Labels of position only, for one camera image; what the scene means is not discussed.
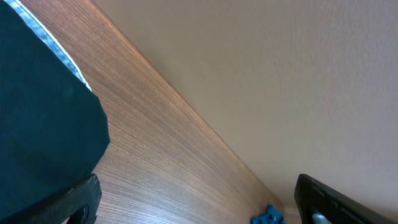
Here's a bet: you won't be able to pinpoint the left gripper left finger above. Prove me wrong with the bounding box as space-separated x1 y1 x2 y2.
1 174 102 224

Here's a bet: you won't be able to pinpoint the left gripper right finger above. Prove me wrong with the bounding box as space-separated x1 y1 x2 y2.
294 174 396 224

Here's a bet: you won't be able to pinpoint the black shorts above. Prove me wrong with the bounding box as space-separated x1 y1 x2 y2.
1 1 110 218

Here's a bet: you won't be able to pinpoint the blue polo shirt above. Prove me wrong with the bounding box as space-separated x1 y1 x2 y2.
250 205 285 224

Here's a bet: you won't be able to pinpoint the folded light blue jeans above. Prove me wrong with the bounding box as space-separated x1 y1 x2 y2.
3 0 92 91

